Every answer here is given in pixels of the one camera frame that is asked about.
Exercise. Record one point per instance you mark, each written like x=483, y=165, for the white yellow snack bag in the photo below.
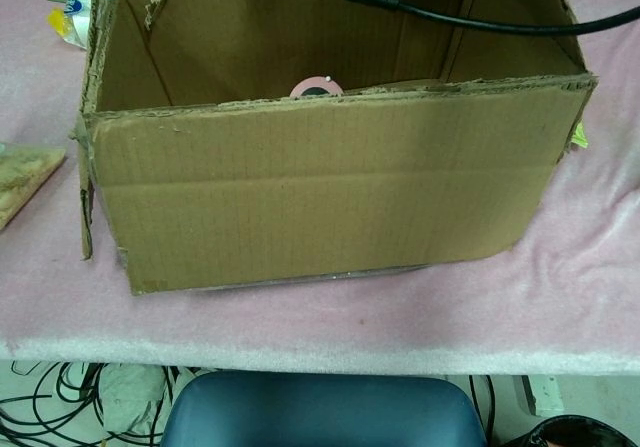
x=77, y=17

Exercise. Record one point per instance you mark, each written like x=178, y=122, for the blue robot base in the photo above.
x=325, y=412

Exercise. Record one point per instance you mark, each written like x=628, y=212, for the brown cardboard box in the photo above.
x=325, y=192

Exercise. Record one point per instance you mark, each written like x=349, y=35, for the white plastic bag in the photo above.
x=130, y=392

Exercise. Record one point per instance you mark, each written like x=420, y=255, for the green snack packet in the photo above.
x=580, y=137

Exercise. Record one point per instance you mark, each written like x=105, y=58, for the pink fleece tablecloth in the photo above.
x=300, y=327

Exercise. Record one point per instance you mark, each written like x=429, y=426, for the grey table leg bracket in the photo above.
x=545, y=397

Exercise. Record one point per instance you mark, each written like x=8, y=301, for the pink tape roll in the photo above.
x=305, y=87

